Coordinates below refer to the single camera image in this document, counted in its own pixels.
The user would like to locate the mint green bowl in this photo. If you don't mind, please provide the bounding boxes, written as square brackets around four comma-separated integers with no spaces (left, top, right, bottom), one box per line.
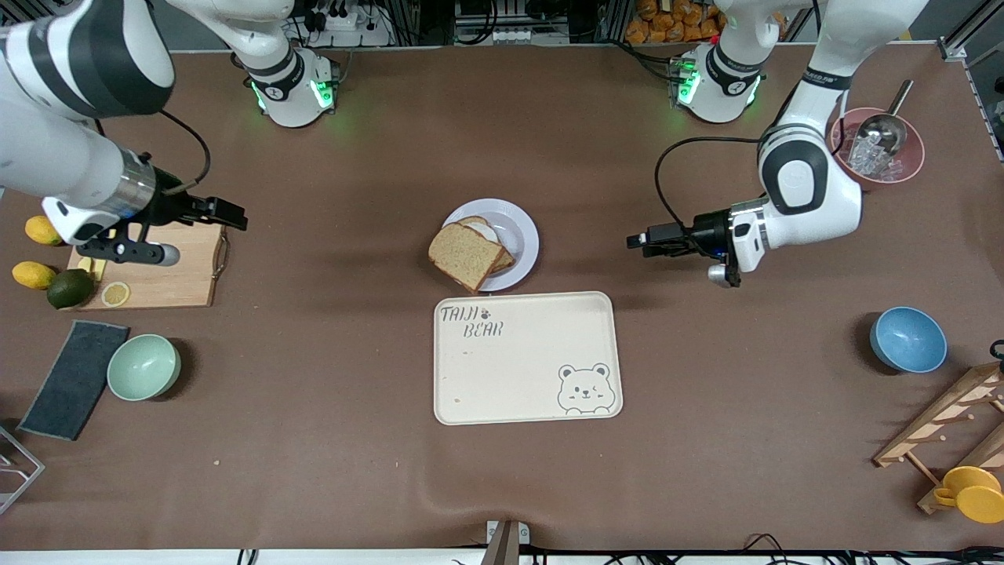
[107,334,182,402]

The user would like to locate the clear ice cubes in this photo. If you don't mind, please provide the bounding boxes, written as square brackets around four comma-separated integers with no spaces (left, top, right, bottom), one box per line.
[843,133,903,180]

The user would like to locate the grey metal wire rack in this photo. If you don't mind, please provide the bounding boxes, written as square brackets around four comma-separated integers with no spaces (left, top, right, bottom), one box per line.
[0,424,45,515]

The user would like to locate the dark grey cloth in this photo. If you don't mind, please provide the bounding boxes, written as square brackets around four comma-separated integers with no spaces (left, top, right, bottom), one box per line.
[17,319,130,442]

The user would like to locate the metal scoop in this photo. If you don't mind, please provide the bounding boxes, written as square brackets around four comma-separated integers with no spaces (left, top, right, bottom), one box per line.
[855,79,915,154]

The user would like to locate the white power strip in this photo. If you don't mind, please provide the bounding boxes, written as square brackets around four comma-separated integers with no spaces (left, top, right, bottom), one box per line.
[310,0,393,48]

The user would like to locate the cream bear print tray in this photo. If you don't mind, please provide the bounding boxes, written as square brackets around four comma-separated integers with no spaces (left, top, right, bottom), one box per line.
[433,291,624,426]

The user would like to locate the green avocado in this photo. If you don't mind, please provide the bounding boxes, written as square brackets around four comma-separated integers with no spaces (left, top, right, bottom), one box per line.
[46,268,94,309]

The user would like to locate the wooden cutting board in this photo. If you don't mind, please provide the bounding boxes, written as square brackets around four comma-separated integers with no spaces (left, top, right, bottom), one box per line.
[67,222,232,312]

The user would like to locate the orange snack bag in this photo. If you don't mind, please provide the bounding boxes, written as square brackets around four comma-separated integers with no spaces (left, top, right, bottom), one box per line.
[625,0,722,44]

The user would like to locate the plain brown bread slice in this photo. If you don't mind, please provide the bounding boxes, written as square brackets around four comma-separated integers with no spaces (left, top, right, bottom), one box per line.
[428,222,505,293]

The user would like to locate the pale lavender round plate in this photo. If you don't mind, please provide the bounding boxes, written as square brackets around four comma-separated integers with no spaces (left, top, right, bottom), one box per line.
[437,198,540,293]

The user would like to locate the yellow cup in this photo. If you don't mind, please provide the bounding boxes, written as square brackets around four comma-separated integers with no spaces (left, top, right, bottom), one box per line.
[933,466,1004,524]

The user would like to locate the pink bowl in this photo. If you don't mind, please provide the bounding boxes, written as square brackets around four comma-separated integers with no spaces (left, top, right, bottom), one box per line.
[828,108,926,191]

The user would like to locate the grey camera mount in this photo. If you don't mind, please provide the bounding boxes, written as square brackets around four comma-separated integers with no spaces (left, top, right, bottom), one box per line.
[480,519,531,565]

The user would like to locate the blue bowl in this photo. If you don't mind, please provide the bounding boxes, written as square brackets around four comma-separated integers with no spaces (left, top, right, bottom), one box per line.
[869,306,948,374]

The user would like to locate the wooden rack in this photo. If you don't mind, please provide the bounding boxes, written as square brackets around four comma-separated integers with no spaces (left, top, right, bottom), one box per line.
[873,361,1004,515]

